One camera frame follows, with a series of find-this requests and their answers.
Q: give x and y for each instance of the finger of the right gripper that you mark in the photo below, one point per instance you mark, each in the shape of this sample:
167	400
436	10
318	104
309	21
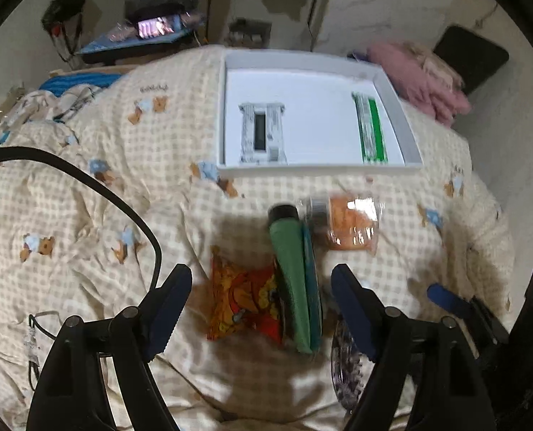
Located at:
450	302

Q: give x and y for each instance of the pink folded blanket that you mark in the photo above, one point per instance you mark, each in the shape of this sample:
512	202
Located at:
419	89

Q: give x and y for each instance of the green snack bar packet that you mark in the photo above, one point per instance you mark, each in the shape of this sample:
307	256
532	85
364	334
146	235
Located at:
370	131

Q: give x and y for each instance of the black side table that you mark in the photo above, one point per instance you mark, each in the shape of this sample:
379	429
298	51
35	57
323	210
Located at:
103	50

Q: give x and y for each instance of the green hand cream tube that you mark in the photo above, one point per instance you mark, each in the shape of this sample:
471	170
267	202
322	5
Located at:
285	231

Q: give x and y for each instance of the dark brown hair claw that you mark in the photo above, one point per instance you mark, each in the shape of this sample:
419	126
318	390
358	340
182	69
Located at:
347	368

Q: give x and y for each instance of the black office chair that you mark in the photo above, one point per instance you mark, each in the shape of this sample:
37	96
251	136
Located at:
475	58

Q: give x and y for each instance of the blue toothpaste box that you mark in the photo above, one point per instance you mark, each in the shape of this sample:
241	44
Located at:
312	290

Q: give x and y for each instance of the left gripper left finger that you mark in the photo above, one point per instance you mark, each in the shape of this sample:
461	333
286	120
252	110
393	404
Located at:
71	391

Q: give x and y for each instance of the white shallow cardboard box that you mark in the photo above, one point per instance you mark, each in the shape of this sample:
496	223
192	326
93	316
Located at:
320	127

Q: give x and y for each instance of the black hanging bag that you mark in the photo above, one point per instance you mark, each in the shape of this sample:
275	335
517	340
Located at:
54	21

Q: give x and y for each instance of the white black snack packet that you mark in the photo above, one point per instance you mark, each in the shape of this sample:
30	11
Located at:
262	139

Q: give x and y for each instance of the beige folded cloth stack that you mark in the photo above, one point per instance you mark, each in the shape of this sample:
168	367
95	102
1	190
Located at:
434	66

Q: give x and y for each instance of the beige checkered puppy duvet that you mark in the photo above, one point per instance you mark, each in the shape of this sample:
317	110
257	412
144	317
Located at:
57	238

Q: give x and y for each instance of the packaged orange bread bun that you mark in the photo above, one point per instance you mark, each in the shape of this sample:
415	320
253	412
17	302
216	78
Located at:
344	222

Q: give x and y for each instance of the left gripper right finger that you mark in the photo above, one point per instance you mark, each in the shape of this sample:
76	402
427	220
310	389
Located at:
450	393

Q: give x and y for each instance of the red yellow chip bag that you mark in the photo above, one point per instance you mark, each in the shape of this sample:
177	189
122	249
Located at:
244	299

